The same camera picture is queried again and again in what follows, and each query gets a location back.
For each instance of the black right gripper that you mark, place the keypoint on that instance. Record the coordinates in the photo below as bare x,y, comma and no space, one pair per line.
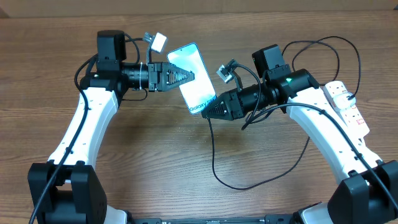
233,104

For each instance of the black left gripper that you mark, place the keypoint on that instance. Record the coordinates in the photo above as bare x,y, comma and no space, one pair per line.
159,80

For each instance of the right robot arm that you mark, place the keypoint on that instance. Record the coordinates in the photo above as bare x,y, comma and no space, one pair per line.
367,186

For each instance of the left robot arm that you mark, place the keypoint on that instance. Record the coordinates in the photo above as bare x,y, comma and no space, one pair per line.
66,189

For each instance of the white charger adapter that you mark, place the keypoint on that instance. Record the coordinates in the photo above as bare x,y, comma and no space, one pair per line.
344,101

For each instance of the white power strip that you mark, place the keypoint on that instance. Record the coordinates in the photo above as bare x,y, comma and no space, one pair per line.
351,116

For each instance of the brown cardboard backdrop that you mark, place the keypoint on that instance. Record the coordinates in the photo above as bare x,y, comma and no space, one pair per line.
78,8

